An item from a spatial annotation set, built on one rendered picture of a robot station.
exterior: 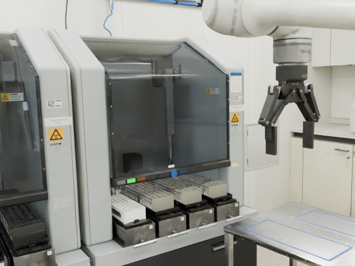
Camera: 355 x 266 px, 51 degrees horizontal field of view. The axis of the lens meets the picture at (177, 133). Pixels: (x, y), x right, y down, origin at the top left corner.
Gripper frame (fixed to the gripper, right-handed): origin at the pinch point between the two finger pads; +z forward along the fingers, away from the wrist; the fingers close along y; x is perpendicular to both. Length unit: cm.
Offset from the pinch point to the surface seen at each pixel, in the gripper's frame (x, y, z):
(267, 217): 40, 34, 38
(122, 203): 80, -11, 34
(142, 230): 66, -9, 42
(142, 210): 70, -7, 35
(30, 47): 90, -42, -31
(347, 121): 165, 280, 26
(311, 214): 32, 51, 38
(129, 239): 66, -15, 44
